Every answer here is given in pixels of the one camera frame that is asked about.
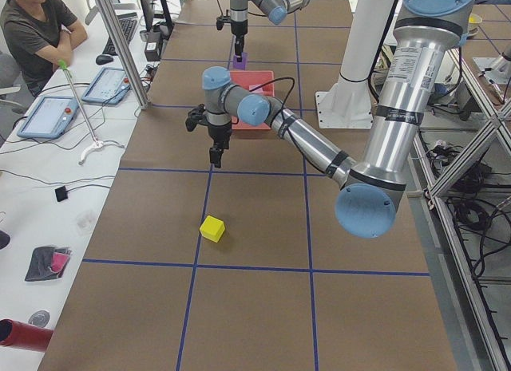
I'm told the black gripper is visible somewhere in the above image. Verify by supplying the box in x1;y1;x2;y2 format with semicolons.
208;122;232;168
232;20;247;60

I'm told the purple foam block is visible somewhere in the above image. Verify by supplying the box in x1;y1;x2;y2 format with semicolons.
232;52;248;70

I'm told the pink foam block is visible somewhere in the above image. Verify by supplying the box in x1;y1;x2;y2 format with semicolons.
248;85;269;96

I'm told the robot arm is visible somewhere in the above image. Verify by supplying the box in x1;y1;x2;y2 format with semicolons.
197;0;475;239
226;0;310;62

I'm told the pink plastic bin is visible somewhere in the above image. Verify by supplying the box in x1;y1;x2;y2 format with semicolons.
230;70;275;131

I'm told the yellow foam block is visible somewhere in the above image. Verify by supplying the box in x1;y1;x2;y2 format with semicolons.
199;215;225;243

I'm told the black box with label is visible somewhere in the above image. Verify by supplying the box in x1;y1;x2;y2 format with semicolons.
145;30;162;62

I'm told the black monitor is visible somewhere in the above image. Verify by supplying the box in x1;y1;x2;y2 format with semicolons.
139;0;174;34

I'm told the black keyboard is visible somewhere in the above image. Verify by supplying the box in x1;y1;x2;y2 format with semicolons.
101;12;139;56

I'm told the reacher stick with green tip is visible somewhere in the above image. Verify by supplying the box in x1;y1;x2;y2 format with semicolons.
57;59;125;165

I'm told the far teach pendant tablet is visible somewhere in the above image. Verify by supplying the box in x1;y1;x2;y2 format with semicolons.
81;67;130;105

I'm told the teach pendant tablet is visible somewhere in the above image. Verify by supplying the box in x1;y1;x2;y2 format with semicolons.
81;67;130;105
17;96;78;139

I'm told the black computer mouse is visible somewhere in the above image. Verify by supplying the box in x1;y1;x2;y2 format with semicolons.
95;54;113;65

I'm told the small black square device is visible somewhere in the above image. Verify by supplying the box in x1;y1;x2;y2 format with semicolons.
54;185;69;203

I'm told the near teach pendant tablet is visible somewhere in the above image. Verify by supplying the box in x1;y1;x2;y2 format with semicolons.
17;96;78;139

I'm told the grey and pink cloth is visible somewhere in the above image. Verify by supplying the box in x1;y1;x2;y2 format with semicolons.
25;246;72;282

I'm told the person in dark shirt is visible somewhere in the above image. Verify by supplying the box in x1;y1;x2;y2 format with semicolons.
1;0;88;97

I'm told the red cylinder bottle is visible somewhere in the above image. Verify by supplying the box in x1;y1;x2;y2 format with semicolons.
1;319;53;352

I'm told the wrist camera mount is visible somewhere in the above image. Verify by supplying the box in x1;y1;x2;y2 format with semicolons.
185;104;208;132
216;15;231;31

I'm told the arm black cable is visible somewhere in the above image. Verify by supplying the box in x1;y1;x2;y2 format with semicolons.
251;76;332;176
211;0;272;29

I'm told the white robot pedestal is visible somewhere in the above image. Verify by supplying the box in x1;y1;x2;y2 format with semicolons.
316;0;398;129

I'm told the aluminium frame post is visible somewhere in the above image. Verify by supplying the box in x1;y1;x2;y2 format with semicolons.
94;0;149;110

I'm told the aluminium frame rail structure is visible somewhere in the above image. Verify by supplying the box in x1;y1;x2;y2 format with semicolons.
409;40;510;370

